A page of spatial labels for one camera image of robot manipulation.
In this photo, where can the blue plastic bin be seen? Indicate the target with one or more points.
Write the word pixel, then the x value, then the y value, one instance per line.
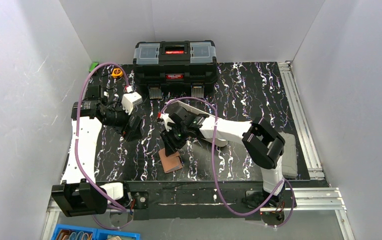
pixel 70 232

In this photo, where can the green small tool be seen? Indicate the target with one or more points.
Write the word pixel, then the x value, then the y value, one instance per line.
pixel 93 66

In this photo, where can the aluminium frame rail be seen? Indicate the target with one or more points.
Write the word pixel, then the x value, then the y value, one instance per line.
pixel 313 198

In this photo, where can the brown leather card holder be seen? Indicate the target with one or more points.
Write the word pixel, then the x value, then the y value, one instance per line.
pixel 170 163

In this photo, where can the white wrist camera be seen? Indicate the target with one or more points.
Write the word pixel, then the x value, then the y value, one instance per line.
pixel 166 120
pixel 129 101

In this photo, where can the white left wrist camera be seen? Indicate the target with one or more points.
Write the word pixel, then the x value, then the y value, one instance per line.
pixel 129 101

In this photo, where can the grey flat box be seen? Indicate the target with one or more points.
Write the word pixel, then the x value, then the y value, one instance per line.
pixel 289 159

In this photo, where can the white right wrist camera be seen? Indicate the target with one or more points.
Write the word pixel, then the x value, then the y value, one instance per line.
pixel 166 120

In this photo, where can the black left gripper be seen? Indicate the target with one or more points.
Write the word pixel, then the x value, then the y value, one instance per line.
pixel 133 126

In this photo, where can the orange tape measure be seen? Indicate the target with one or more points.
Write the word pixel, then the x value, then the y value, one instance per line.
pixel 117 73

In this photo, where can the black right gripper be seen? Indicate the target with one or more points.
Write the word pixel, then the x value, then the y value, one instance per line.
pixel 173 138

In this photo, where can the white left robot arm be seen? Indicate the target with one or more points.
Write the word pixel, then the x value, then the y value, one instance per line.
pixel 78 194

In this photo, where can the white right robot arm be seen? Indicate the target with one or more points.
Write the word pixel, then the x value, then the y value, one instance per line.
pixel 262 142

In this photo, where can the white plastic card tray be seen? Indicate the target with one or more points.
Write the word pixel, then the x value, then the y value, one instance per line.
pixel 207 125

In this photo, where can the black Delixi toolbox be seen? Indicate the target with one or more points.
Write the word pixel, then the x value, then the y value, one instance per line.
pixel 187 68

